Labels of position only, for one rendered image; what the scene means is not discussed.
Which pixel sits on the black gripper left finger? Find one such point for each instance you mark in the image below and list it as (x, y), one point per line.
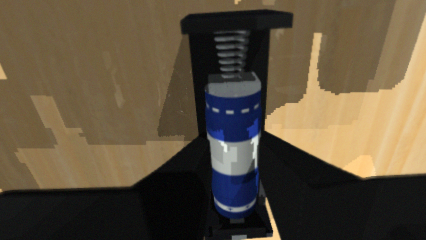
(171, 203)

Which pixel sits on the blue and silver battery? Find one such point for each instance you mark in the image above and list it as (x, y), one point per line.
(233, 123)

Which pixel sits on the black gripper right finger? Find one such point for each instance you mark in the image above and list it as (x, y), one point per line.
(311, 199)

